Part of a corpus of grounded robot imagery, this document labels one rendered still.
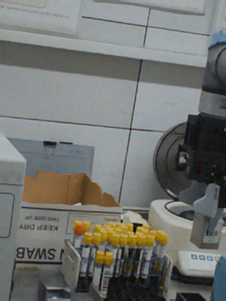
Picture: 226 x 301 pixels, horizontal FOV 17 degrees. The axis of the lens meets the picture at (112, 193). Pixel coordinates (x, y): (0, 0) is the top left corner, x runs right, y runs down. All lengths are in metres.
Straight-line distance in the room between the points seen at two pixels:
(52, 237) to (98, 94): 0.47
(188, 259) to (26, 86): 0.57
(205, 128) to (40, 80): 0.61
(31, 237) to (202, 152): 0.43
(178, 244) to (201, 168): 0.36
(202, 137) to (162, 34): 0.62
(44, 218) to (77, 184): 0.31
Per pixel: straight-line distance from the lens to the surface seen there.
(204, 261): 1.71
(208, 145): 1.41
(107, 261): 1.43
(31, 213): 1.58
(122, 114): 1.95
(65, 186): 1.88
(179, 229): 1.71
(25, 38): 1.83
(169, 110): 2.00
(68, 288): 1.37
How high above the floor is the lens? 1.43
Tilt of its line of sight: 14 degrees down
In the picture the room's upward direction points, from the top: 9 degrees clockwise
